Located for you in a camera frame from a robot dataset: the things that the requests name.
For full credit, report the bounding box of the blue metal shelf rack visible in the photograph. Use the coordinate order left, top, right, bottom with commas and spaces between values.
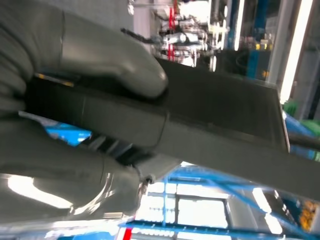
45, 114, 320, 240

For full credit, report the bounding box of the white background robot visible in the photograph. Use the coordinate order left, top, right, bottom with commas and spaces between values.
149, 0, 227, 72

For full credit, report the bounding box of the green plastic crate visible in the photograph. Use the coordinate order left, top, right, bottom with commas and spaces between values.
283, 100, 320, 137

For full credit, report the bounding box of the long ceiling light strip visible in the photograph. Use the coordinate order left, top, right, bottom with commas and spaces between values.
279, 0, 315, 104

